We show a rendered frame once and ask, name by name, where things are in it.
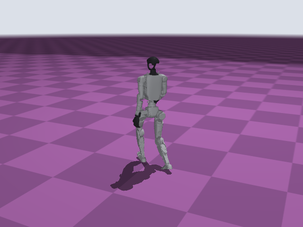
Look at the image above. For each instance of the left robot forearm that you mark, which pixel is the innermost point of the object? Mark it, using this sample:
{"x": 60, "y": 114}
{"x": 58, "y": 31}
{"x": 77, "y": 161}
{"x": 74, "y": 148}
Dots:
{"x": 139, "y": 105}

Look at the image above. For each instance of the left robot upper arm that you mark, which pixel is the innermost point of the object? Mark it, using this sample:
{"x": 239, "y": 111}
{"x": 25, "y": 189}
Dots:
{"x": 141, "y": 81}

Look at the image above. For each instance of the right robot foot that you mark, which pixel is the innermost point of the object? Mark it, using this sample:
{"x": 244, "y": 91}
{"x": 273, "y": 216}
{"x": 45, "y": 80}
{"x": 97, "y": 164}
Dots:
{"x": 169, "y": 166}

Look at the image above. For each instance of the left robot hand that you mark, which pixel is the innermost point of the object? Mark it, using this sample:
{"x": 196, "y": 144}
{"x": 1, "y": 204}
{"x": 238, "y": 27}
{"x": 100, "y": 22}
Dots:
{"x": 136, "y": 120}

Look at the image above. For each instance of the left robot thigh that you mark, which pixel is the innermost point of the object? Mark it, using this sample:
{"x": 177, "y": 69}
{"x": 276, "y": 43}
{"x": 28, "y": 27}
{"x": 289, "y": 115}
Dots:
{"x": 143, "y": 116}

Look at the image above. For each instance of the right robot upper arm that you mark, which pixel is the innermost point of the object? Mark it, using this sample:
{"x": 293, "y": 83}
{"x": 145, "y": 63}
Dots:
{"x": 164, "y": 85}

